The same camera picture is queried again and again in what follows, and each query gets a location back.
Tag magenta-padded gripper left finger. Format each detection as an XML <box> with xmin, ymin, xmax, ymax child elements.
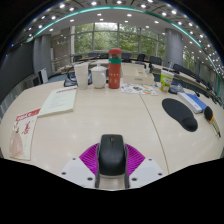
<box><xmin>59</xmin><ymin>143</ymin><xmax>101</xmax><ymax>190</ymax></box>

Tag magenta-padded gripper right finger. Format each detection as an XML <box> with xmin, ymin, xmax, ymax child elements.
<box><xmin>125</xmin><ymin>143</ymin><xmax>166</xmax><ymax>190</ymax></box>

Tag black computer mouse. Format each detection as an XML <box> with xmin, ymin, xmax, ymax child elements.
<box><xmin>95</xmin><ymin>133</ymin><xmax>129</xmax><ymax>178</ymax></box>

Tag black mouse pad, wrist rest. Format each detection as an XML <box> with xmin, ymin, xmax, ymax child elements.
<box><xmin>161</xmin><ymin>97</ymin><xmax>199</xmax><ymax>133</ymax></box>

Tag red and white pamphlet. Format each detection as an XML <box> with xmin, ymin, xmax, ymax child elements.
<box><xmin>8</xmin><ymin>107</ymin><xmax>42</xmax><ymax>162</ymax></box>

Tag white printed booklet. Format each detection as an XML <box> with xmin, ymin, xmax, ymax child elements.
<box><xmin>37</xmin><ymin>86</ymin><xmax>78</xmax><ymax>118</ymax></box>

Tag colourful sticker sheet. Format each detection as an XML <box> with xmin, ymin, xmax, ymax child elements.
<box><xmin>120</xmin><ymin>83</ymin><xmax>158</xmax><ymax>97</ymax></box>

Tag blue and white book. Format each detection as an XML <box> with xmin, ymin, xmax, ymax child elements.
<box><xmin>177</xmin><ymin>91</ymin><xmax>208</xmax><ymax>114</ymax></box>

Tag black handheld microphone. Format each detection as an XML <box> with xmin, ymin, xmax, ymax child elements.
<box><xmin>203</xmin><ymin>105</ymin><xmax>222</xmax><ymax>138</ymax></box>

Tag green printed cup with straw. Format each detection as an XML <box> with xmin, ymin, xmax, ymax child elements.
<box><xmin>159</xmin><ymin>61</ymin><xmax>175</xmax><ymax>93</ymax></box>

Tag white cardboard box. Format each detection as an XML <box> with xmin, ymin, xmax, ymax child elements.
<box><xmin>121</xmin><ymin>63</ymin><xmax>155</xmax><ymax>86</ymax></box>

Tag white lidded mug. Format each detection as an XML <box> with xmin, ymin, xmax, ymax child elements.
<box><xmin>90</xmin><ymin>64</ymin><xmax>108</xmax><ymax>89</ymax></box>

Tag red bottle with green band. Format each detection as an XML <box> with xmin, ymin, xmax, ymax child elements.
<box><xmin>107</xmin><ymin>47</ymin><xmax>123</xmax><ymax>90</ymax></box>

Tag dark office chairs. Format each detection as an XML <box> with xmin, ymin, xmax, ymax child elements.
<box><xmin>71</xmin><ymin>51</ymin><xmax>218</xmax><ymax>93</ymax></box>

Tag ceiling lights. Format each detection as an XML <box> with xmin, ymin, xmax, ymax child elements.
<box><xmin>9</xmin><ymin>0</ymin><xmax>223</xmax><ymax>68</ymax></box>

